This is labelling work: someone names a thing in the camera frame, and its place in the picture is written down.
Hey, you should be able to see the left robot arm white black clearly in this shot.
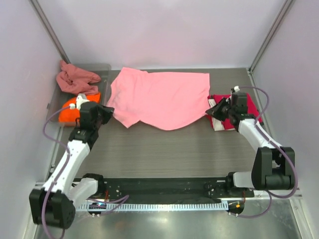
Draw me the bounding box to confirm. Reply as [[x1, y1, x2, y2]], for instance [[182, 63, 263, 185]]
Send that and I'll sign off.
[[29, 100, 114, 229]]

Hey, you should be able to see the white slotted cable duct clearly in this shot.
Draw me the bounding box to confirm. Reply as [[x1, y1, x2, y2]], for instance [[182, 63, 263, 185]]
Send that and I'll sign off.
[[76, 201, 228, 213]]

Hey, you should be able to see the orange t shirt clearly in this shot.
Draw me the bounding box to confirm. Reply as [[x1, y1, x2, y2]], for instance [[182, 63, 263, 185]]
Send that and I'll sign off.
[[58, 92, 101, 123]]

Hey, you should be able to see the white striped folded t shirt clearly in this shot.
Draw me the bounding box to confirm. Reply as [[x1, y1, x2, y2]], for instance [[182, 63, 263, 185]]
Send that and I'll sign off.
[[208, 98, 235, 131]]

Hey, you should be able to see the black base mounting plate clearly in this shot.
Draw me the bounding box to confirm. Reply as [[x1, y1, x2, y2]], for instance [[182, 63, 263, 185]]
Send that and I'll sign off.
[[99, 176, 254, 204]]

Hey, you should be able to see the clear grey plastic bin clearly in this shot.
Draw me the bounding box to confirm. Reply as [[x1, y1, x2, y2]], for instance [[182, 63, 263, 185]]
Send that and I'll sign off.
[[46, 63, 111, 127]]

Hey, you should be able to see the aluminium frame post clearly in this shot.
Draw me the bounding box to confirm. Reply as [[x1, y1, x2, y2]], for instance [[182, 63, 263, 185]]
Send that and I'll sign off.
[[247, 0, 295, 75], [29, 0, 70, 63]]

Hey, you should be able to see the light pink t shirt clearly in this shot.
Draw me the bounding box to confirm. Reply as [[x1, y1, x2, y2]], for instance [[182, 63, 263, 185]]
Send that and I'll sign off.
[[107, 67, 210, 130]]

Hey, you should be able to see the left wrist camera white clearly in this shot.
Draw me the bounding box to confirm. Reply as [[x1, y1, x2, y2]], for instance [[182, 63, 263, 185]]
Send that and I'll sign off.
[[69, 94, 89, 110]]

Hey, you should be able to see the dusty rose crumpled t shirt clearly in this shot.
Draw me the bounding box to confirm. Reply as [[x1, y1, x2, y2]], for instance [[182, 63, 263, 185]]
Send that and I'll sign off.
[[56, 60, 101, 95]]

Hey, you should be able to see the left aluminium frame post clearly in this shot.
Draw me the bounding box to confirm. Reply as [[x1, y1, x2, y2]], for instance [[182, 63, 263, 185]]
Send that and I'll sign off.
[[29, 0, 70, 63]]

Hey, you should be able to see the magenta folded t shirt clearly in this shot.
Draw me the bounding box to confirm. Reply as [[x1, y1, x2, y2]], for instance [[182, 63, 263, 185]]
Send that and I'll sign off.
[[206, 93, 259, 120]]

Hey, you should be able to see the right aluminium frame post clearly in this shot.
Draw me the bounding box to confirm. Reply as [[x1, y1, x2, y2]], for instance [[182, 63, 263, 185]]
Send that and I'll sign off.
[[247, 0, 295, 75]]

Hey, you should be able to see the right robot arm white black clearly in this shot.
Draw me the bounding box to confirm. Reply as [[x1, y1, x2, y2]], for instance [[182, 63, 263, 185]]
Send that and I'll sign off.
[[206, 92, 296, 197]]

